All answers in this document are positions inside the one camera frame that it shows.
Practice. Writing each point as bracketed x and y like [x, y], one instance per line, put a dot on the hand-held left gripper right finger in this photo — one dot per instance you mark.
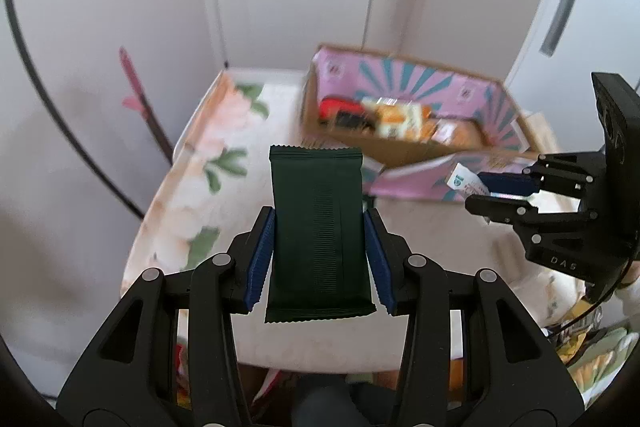
[377, 257]

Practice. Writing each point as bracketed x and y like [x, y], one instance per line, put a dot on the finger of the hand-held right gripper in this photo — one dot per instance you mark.
[495, 207]
[505, 183]

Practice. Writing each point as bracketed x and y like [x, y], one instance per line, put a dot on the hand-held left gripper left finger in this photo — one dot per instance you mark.
[260, 257]

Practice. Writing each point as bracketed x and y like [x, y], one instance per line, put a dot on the small white sachet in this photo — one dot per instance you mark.
[457, 182]

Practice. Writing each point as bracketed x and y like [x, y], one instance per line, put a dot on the dark green snack packet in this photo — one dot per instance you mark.
[320, 232]

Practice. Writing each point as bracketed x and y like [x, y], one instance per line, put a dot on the orange cake packet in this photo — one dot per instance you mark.
[462, 132]

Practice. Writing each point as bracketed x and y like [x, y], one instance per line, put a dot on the pink printed cardboard box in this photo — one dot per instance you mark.
[400, 157]

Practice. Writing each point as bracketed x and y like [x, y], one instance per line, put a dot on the snack packets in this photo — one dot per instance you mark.
[395, 119]

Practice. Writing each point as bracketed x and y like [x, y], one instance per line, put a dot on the red black snack packet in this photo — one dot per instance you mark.
[340, 112]

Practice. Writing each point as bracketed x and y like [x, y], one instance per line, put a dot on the floral tablecloth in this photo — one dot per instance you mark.
[200, 187]

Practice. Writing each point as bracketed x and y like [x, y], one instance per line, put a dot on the green floral cushion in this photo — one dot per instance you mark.
[597, 357]

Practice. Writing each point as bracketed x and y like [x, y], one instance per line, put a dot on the dark cloth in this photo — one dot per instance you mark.
[330, 402]

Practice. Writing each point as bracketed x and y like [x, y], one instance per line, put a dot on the pink stick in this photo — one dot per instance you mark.
[140, 102]

